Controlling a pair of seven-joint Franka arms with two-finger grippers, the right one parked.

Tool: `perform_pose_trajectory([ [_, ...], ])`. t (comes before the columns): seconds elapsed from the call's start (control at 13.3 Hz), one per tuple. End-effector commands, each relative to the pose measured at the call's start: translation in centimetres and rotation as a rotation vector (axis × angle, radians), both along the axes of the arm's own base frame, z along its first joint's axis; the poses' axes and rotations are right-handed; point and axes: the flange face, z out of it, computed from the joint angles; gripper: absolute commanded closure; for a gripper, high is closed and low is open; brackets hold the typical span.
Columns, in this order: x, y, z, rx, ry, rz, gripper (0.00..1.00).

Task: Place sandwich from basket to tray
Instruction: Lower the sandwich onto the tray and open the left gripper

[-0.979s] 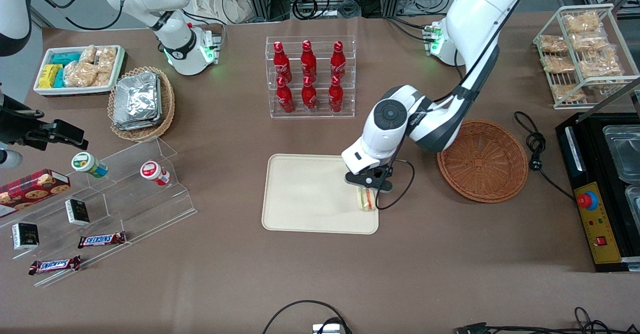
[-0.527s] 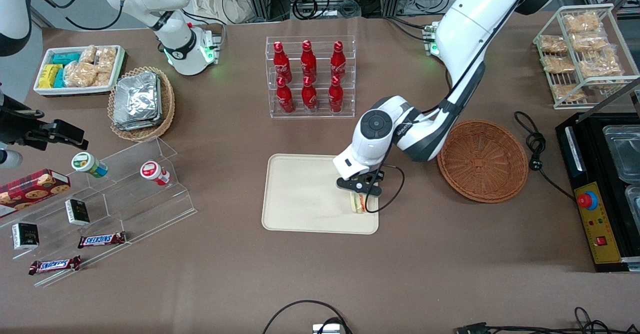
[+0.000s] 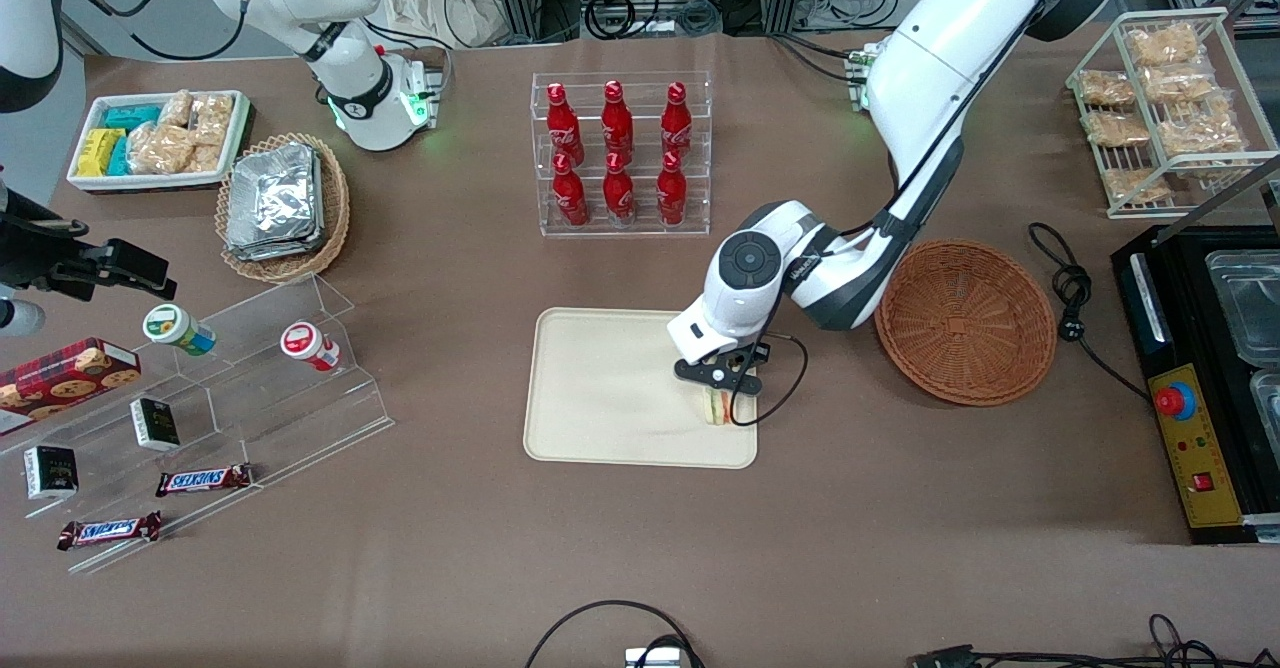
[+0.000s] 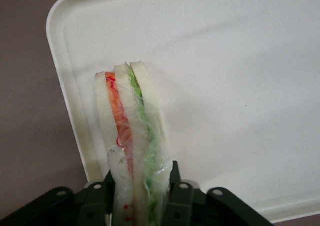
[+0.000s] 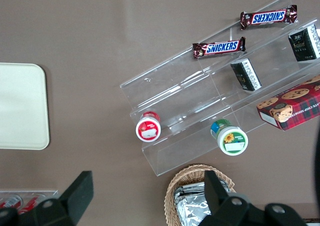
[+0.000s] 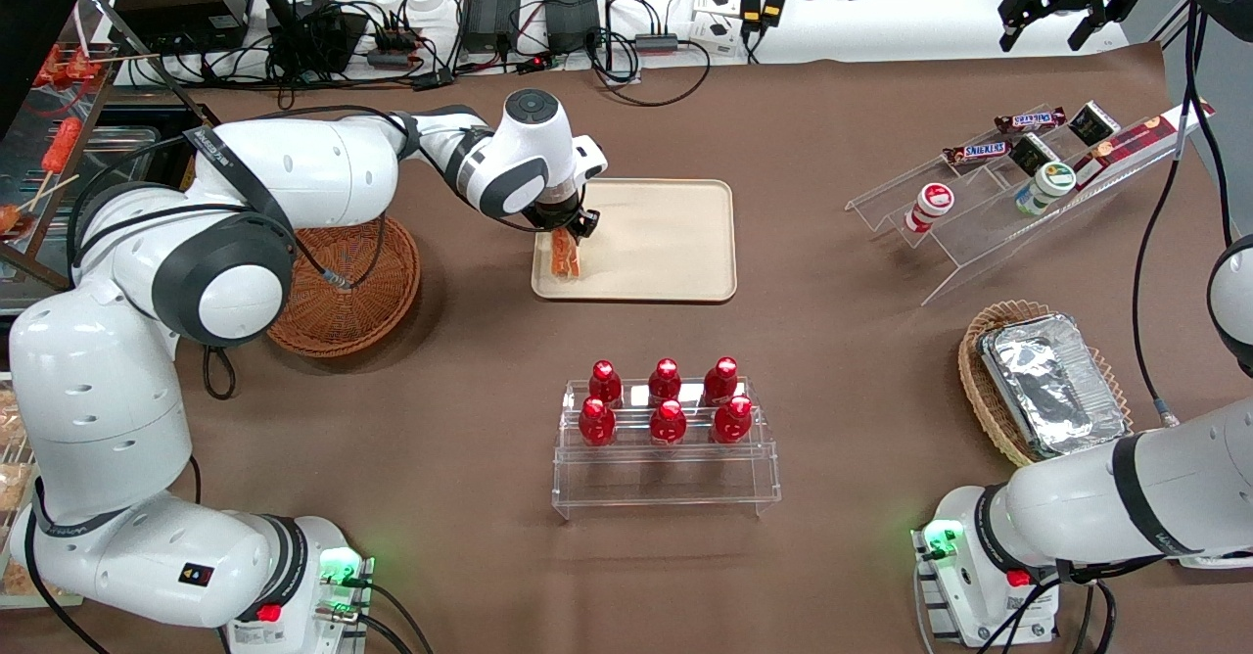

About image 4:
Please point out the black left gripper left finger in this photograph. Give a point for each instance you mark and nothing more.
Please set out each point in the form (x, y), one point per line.
(97, 201)

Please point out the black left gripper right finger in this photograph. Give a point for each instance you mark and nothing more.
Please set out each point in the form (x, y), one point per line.
(182, 201)

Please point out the triangle sandwich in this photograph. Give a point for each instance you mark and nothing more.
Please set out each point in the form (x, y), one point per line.
(132, 126)

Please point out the cream plastic tray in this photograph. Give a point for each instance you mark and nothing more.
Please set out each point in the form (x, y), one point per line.
(225, 86)

